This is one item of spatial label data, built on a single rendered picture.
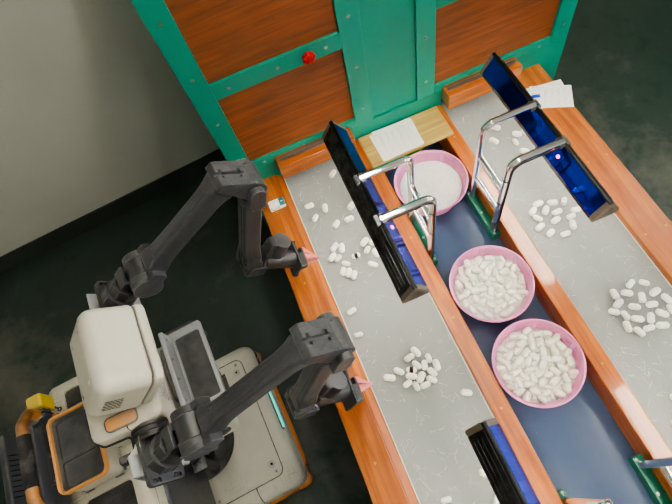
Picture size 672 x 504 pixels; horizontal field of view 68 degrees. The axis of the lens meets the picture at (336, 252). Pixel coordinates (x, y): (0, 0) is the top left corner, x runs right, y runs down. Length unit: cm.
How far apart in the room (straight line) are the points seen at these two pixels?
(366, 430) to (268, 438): 66
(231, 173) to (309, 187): 79
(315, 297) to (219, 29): 87
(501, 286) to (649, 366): 47
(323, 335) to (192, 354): 56
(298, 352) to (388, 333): 73
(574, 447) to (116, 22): 228
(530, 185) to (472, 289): 45
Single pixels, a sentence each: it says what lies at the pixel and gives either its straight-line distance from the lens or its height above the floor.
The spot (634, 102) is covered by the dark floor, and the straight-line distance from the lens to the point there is 326.
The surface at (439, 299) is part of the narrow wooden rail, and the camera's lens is 167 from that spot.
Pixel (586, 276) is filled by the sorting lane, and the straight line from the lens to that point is 180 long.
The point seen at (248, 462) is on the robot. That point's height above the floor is 28.
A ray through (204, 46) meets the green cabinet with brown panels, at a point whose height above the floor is 139.
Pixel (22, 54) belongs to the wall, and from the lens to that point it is 248.
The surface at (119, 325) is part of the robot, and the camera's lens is 122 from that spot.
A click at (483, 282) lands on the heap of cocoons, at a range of 174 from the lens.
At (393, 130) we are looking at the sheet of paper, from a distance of 199.
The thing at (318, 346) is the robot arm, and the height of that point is 141.
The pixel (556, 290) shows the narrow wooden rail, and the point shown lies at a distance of 173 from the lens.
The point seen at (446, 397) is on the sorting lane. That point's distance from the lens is 162.
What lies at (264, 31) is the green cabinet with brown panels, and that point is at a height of 136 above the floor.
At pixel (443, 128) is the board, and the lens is 199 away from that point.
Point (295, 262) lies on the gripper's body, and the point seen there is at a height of 93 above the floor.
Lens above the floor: 233
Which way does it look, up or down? 63 degrees down
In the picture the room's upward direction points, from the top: 20 degrees counter-clockwise
